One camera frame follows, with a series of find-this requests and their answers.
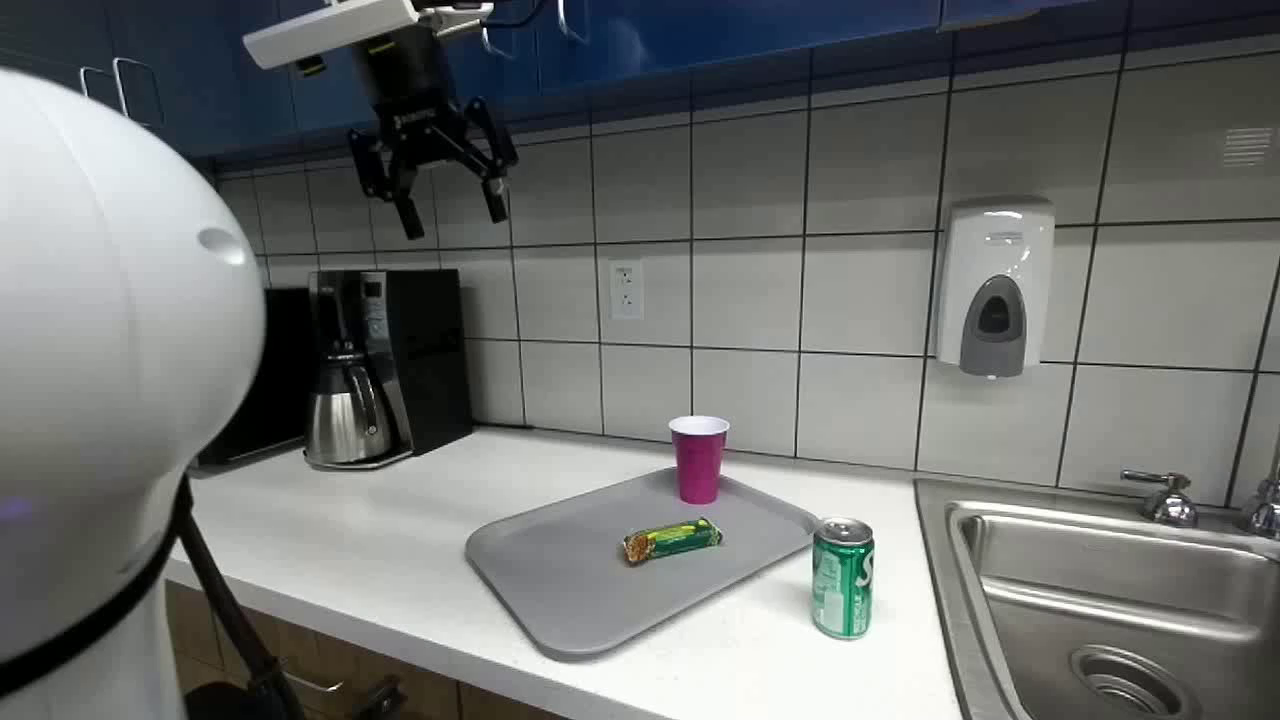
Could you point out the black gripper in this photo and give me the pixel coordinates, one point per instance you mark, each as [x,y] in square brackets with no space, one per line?
[425,112]

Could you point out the green snack sachet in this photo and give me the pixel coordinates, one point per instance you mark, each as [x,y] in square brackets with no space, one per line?
[668,536]

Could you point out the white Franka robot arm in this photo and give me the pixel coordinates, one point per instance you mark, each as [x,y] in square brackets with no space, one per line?
[104,346]

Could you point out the grey plastic tray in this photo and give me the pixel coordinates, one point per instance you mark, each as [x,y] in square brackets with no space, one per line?
[587,584]

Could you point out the black coffee maker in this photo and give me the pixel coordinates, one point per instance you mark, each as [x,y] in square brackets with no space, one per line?
[425,353]

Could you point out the stainless steel coffee carafe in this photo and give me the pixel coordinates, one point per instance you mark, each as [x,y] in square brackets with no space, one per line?
[344,413]

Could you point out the magenta plastic cup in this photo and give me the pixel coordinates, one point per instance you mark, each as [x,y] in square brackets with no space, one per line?
[697,467]

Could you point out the wooden base cabinets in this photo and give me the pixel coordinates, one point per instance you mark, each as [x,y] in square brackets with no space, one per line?
[304,660]

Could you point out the green soda can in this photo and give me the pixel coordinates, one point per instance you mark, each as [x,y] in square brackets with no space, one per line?
[840,584]

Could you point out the stainless steel sink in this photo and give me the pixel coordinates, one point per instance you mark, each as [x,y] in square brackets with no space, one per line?
[1065,601]

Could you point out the chrome gooseneck faucet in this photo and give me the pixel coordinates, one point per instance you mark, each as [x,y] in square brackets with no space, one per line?
[1267,507]

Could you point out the white wall power outlet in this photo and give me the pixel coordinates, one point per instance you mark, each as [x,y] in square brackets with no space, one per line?
[625,288]

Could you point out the blue wall cabinets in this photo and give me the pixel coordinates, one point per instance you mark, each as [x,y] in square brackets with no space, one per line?
[744,40]

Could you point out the white wall soap dispenser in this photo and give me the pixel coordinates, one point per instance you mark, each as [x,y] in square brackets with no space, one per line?
[994,284]

